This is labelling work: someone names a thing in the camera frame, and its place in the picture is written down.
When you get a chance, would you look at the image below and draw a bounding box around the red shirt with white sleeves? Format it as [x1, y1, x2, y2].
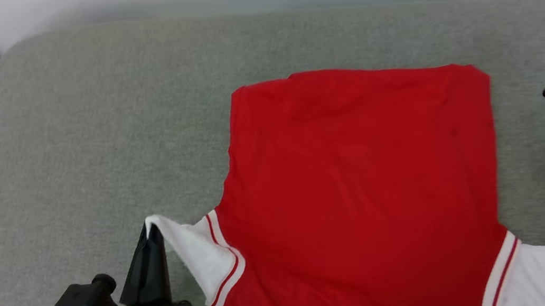
[128, 38, 545, 306]

